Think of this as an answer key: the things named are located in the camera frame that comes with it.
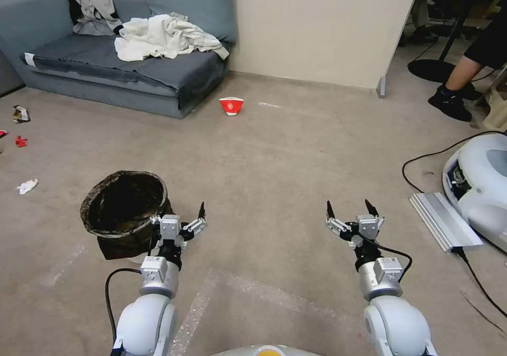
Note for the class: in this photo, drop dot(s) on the black round stand base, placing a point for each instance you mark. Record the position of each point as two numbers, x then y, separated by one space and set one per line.
429 70

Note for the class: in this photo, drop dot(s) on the white rounded machine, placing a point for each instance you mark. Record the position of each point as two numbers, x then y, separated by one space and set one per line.
485 189

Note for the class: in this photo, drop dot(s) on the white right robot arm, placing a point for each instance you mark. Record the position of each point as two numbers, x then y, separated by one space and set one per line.
396 324

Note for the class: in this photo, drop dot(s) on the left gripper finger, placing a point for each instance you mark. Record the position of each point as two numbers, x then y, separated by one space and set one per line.
156 220
195 226

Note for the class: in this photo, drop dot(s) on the grey and white jacket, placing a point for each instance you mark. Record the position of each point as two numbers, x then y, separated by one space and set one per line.
93 3

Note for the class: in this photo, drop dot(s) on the white robot front shell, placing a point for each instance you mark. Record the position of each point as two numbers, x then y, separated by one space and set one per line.
259 350

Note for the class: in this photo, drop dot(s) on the crumpled white tissue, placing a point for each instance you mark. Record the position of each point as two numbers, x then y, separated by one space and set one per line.
27 186

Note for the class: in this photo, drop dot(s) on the silver aluminium rail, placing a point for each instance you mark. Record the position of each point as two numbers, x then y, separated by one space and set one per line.
443 219

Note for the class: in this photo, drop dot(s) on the crumpled white cloth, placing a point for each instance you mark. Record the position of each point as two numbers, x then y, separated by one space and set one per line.
162 35

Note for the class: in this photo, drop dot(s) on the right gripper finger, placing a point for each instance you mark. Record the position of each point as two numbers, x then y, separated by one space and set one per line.
374 210
336 224

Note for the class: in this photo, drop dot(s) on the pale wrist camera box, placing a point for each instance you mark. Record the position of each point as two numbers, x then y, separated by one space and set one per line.
170 227
368 226

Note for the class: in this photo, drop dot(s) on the grey partition foot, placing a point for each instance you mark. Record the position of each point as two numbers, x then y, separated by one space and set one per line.
381 86

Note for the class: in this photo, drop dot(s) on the red and white paper cup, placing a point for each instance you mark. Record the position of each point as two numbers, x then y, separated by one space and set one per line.
231 106

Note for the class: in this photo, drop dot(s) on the crumpled brown snack wrapper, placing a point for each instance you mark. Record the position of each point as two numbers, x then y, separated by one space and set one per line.
20 113

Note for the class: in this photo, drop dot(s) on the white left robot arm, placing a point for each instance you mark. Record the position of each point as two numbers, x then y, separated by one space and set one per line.
146 320

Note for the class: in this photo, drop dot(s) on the grey blue sofa cushion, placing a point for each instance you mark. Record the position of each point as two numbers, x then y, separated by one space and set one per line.
198 3

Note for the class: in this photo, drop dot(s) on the grey blue sofa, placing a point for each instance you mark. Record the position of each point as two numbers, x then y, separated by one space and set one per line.
51 27

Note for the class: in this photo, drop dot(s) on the trash can with black bag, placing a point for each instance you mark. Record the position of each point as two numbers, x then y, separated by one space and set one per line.
119 209

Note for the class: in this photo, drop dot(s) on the beige bag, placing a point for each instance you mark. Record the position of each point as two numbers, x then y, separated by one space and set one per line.
497 106

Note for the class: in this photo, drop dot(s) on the person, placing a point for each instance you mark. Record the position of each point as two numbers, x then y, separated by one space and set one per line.
467 67

